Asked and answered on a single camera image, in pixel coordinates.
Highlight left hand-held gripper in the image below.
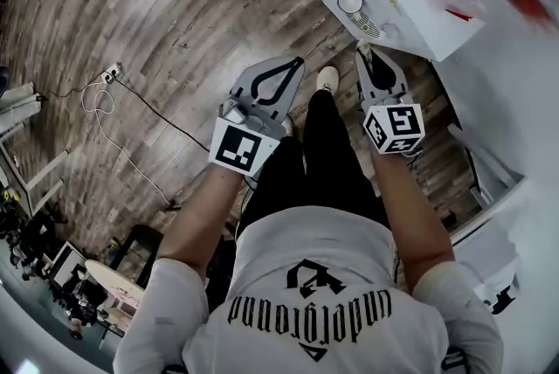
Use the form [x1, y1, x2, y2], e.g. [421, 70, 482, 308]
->
[208, 55, 307, 178]

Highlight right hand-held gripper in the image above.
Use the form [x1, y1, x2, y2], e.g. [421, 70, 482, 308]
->
[355, 38, 426, 156]

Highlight white cup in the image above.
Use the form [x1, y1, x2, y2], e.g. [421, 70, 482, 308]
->
[335, 0, 367, 16]

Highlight person's right forearm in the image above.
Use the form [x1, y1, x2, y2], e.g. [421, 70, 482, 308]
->
[370, 148, 459, 295]

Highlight person's left forearm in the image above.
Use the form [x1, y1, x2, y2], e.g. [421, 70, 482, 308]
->
[155, 164, 245, 280]

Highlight striped grey mat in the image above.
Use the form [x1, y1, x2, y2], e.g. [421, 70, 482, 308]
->
[344, 11, 384, 42]

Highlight red flat object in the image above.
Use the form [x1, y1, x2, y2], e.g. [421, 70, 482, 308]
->
[444, 7, 475, 22]

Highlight black trousers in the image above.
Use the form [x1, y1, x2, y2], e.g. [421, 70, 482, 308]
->
[238, 88, 390, 242]

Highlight white floor socket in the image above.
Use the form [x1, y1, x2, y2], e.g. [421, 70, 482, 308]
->
[100, 62, 122, 84]

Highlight red blurred object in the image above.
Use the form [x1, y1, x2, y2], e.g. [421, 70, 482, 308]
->
[506, 0, 556, 32]

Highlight black square stool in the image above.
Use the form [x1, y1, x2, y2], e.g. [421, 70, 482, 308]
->
[108, 224, 165, 290]

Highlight white printed t-shirt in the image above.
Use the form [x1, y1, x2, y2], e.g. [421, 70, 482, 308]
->
[112, 205, 506, 374]

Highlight white box with black print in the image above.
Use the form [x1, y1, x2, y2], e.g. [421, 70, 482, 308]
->
[452, 227, 523, 316]

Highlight round white table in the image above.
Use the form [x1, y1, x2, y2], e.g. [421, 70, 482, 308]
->
[85, 259, 146, 299]

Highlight black floor cable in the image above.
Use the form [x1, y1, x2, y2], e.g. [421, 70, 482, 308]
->
[34, 74, 210, 153]

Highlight white table leg frame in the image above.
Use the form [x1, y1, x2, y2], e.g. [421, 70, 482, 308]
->
[447, 122, 528, 210]

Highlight white floor cable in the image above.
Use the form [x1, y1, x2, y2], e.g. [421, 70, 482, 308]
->
[80, 77, 172, 207]

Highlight white metal desk frame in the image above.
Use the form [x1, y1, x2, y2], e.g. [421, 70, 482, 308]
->
[0, 81, 71, 217]

